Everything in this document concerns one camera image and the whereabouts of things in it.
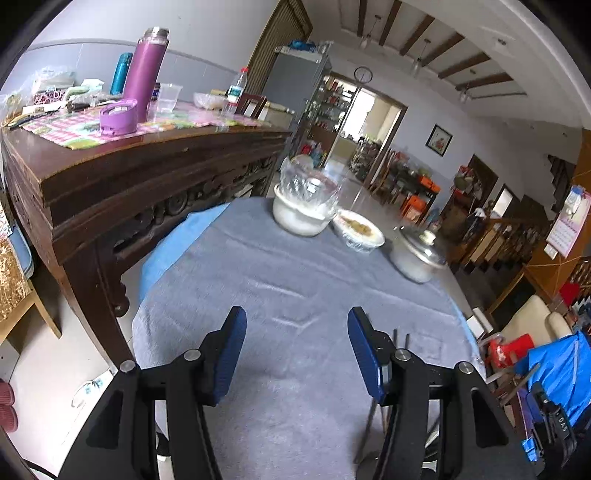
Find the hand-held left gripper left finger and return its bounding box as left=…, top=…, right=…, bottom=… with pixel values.
left=60, top=306, right=247, bottom=480

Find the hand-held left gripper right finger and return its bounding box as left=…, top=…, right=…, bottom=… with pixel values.
left=347, top=307, right=541, bottom=480

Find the blue jacket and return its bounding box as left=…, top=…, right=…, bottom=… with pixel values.
left=515, top=330, right=591, bottom=428

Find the red plastic stool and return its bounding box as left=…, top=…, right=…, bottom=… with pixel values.
left=487, top=336, right=536, bottom=370

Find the metal pot with lid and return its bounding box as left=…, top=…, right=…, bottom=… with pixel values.
left=390, top=225, right=448, bottom=283

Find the beige armchair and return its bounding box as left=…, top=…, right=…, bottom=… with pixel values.
left=499, top=294, right=575, bottom=352

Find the light blue under cloth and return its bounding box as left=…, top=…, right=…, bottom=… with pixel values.
left=139, top=203, right=483, bottom=365

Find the white step stool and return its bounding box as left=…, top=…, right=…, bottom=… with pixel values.
left=466, top=308, right=495, bottom=339

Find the wrapped bowl of food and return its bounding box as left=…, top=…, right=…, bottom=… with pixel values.
left=332, top=209, right=386, bottom=254

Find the white power strip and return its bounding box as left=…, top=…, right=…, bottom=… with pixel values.
left=71, top=369, right=114, bottom=409

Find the white bowl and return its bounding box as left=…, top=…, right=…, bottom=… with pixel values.
left=272, top=184, right=340, bottom=237

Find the orange wooden pillar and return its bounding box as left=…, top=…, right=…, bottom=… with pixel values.
left=522, top=138, right=591, bottom=305

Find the wooden stair railing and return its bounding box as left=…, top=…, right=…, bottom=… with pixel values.
left=455, top=216, right=555, bottom=278

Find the dark wooden dining table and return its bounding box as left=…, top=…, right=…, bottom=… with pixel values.
left=385, top=159, right=441, bottom=206

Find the light wooden side table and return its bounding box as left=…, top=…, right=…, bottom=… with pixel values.
left=0, top=272, right=63, bottom=344

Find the dark carved wooden sideboard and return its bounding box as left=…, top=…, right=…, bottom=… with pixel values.
left=0, top=124, right=296, bottom=370

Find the light blue plastic tray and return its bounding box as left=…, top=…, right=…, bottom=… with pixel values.
left=9, top=225, right=36, bottom=278

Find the pink checkered table cover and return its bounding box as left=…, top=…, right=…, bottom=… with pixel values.
left=18, top=99, right=259, bottom=151

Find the glass display cabinet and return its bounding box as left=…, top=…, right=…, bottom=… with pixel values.
left=298, top=76, right=358, bottom=160

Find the plastic-covered small bowl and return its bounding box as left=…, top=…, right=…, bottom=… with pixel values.
left=193, top=91, right=227, bottom=110

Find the dark wooden chair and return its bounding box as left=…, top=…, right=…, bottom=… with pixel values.
left=235, top=92, right=269, bottom=121

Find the purple thermos lid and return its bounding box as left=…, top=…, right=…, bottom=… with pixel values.
left=99, top=98, right=139, bottom=137

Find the clear plastic cup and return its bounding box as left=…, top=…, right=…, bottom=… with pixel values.
left=154, top=83, right=181, bottom=116

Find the clear water bottle red cap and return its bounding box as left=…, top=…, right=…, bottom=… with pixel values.
left=223, top=67, right=250, bottom=116

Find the glass pendant lamp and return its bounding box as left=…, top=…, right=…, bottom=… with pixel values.
left=361, top=15, right=383, bottom=49
left=458, top=69, right=476, bottom=103
left=412, top=39, right=431, bottom=77

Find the grey refrigerator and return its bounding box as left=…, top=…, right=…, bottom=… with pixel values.
left=261, top=46, right=333, bottom=148

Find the purple thermos flask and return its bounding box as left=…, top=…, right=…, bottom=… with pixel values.
left=122, top=27, right=171, bottom=124

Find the teal bottle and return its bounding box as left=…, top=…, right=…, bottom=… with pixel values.
left=110, top=52, right=134, bottom=95

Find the pile of snack packets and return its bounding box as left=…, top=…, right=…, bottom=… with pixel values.
left=0, top=65, right=114, bottom=127

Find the pink wall calendar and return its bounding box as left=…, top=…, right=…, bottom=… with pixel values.
left=545, top=185, right=591, bottom=258

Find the framed wall picture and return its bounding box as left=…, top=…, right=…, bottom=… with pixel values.
left=426, top=124, right=453, bottom=158

